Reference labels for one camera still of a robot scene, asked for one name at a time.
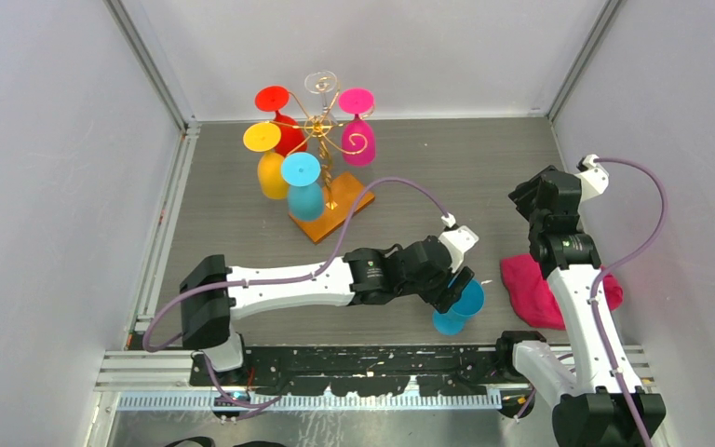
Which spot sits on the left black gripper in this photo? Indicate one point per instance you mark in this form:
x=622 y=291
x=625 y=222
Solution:
x=453 y=292

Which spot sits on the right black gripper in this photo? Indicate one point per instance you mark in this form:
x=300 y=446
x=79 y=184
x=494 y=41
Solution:
x=524 y=193

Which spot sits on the blue wine glass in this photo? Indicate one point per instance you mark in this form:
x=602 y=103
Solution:
x=305 y=197
x=471 y=301

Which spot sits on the pink plastic wine glass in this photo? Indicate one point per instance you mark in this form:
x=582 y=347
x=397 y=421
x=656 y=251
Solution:
x=358 y=141

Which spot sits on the yellow plastic wine glass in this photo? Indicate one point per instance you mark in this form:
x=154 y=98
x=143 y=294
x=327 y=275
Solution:
x=263 y=138

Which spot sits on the clear wine glass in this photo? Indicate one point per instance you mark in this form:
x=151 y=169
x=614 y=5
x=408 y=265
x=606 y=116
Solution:
x=326 y=85

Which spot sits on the red plastic wine glass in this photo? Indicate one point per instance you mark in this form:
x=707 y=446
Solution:
x=274 y=99

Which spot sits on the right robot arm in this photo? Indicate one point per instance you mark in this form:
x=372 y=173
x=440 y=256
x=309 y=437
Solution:
x=600 y=400

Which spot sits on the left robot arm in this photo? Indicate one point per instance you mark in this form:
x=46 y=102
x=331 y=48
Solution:
x=217 y=294

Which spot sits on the pink crumpled cloth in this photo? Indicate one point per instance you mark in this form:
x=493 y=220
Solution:
x=534 y=302

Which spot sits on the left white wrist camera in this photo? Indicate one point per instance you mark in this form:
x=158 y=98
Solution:
x=457 y=239

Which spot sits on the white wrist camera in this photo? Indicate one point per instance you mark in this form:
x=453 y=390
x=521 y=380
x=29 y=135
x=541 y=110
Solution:
x=457 y=239
x=593 y=177

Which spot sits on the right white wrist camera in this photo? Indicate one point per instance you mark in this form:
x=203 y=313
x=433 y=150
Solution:
x=593 y=177

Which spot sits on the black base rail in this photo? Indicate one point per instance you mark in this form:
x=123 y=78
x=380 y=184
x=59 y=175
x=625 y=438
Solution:
x=372 y=370

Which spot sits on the gold wire glass rack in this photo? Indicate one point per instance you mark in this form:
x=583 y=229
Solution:
x=342 y=192

